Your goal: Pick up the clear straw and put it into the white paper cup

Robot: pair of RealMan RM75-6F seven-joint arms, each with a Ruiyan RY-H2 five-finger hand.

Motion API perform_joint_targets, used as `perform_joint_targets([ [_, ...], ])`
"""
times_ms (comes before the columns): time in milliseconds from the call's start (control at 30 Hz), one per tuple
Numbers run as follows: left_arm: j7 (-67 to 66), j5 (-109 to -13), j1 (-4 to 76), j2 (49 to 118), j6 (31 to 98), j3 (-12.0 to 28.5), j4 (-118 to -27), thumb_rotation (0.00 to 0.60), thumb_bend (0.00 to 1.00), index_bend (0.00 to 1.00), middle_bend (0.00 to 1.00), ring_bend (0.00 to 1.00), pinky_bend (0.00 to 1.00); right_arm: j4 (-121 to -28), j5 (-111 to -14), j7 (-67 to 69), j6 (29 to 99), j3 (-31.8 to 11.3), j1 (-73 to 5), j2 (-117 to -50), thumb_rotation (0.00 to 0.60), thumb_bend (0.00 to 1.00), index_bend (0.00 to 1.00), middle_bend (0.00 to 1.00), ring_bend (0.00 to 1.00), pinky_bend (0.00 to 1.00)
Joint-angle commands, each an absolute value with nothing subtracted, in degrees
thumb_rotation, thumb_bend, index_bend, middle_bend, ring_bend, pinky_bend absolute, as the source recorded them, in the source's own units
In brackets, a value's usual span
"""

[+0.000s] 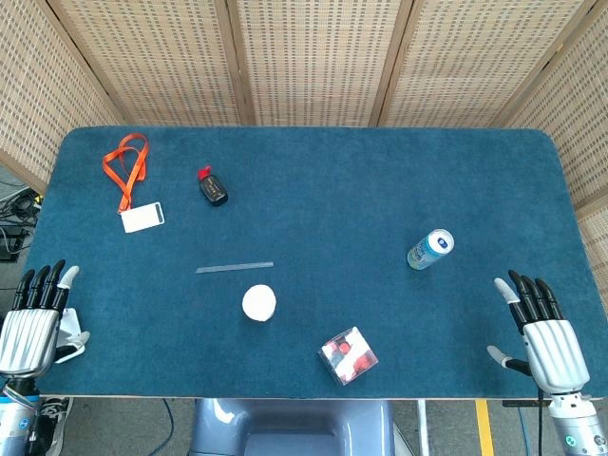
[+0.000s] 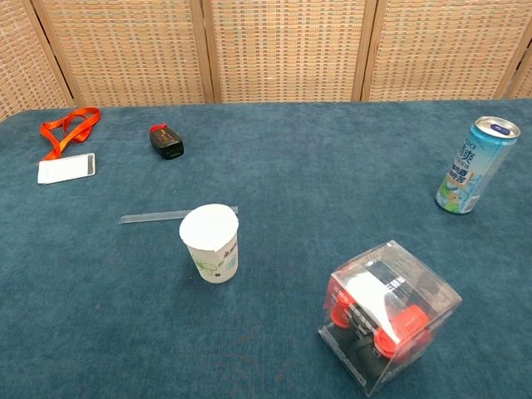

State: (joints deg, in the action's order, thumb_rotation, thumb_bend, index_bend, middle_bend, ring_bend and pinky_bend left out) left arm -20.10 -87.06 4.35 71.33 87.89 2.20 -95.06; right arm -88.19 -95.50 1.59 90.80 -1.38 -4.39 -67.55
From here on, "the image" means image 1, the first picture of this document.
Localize black white sneaker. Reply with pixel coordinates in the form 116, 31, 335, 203
40, 396, 75, 455

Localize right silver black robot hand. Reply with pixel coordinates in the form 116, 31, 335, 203
487, 269, 592, 395

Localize white table leg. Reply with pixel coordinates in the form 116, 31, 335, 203
416, 398, 430, 456

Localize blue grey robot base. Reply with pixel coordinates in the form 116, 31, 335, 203
189, 397, 396, 456

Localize black cable tangle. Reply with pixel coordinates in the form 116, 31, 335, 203
0, 185, 44, 263

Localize blue table carpet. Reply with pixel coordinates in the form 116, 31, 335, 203
21, 125, 600, 400

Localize clear plastic box red items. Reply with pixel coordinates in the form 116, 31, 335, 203
319, 325, 381, 387

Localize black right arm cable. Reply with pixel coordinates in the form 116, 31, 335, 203
536, 387, 545, 456

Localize orange lanyard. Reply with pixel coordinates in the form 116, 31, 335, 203
102, 133, 149, 214

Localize white badge card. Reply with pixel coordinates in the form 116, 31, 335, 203
120, 201, 167, 235

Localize white paper cup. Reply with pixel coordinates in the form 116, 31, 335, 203
241, 283, 277, 324

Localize black bottle red cap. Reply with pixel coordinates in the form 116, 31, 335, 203
196, 164, 230, 209

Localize woven folding screen panel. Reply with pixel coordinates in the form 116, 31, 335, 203
226, 0, 415, 127
496, 0, 608, 305
0, 0, 125, 191
379, 0, 586, 128
47, 0, 251, 127

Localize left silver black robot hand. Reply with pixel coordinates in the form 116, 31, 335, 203
0, 258, 91, 380

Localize blue floor cable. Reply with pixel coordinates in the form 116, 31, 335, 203
161, 397, 176, 446
516, 407, 530, 456

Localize light blue drink can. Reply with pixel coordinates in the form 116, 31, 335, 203
406, 228, 455, 272

